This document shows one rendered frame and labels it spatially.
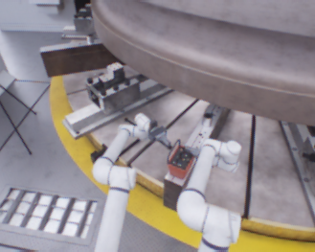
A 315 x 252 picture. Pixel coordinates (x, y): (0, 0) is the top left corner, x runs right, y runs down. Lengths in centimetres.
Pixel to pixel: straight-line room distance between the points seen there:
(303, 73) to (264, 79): 27
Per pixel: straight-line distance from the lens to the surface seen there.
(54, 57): 352
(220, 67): 199
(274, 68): 199
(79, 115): 264
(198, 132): 205
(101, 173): 148
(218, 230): 107
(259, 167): 244
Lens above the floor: 212
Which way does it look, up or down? 44 degrees down
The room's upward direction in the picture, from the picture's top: straight up
